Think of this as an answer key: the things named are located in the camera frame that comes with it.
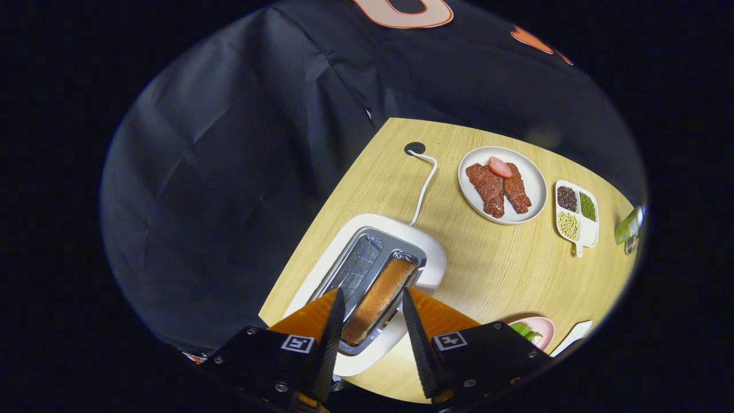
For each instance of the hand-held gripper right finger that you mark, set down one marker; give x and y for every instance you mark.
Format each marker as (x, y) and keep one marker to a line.
(487, 358)

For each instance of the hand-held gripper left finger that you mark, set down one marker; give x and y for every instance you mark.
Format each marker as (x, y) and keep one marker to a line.
(258, 361)

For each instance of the green lettuce leaf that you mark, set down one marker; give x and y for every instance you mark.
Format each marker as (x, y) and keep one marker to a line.
(523, 331)

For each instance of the rounded toast slice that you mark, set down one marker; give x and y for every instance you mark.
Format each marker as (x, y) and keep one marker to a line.
(378, 298)

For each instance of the pink round plate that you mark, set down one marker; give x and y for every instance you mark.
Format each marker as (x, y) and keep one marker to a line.
(545, 330)

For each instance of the white rectangular plate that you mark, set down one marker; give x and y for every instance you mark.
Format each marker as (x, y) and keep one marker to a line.
(570, 338)

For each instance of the white toaster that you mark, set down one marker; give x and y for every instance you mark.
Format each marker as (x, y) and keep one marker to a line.
(427, 255)

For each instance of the pile of yellow soybeans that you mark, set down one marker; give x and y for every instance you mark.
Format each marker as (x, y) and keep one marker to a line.
(568, 225)

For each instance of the white divided dish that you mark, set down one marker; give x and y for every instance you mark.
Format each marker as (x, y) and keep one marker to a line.
(589, 234)

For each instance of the brown meat piece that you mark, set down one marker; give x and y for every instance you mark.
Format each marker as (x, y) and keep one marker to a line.
(518, 192)
(487, 189)

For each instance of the pile of dark red beans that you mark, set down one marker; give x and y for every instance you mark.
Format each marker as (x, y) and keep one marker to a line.
(567, 198)

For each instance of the white round plate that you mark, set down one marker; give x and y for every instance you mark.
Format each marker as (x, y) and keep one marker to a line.
(533, 183)

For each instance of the pile of green beans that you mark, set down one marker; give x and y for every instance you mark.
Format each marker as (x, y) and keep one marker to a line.
(588, 206)

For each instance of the pink sausage slice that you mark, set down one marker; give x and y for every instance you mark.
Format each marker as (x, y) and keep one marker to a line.
(500, 167)

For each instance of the silver bottle green label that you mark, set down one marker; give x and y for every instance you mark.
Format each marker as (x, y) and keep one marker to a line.
(628, 225)

